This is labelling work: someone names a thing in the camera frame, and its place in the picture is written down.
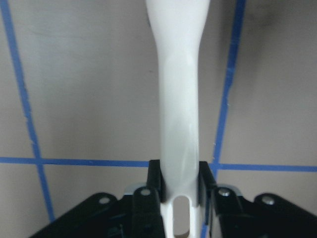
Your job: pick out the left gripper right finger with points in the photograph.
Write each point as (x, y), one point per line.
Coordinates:
(227, 214)

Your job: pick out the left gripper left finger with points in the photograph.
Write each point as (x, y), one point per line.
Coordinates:
(136, 215)

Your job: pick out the beige hand brush black bristles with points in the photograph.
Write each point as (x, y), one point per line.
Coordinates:
(177, 26)

